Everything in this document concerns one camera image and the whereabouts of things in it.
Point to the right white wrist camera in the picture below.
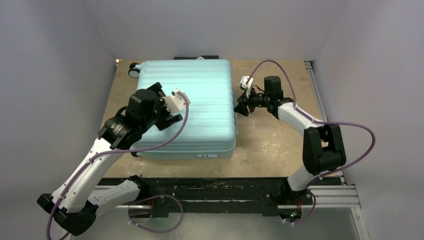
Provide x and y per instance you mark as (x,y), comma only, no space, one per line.
(246,82)

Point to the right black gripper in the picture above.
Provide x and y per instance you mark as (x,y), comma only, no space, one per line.
(241,108)

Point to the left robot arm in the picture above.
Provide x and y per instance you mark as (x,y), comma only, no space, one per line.
(74,206)

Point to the black metal base rail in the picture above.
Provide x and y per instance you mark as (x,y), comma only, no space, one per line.
(238,195)

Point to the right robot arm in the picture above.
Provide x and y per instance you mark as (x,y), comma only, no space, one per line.
(322,147)

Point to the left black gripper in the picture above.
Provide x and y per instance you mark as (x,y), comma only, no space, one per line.
(167,118)

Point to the light blue suitcase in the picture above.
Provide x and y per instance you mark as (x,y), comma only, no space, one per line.
(211,126)

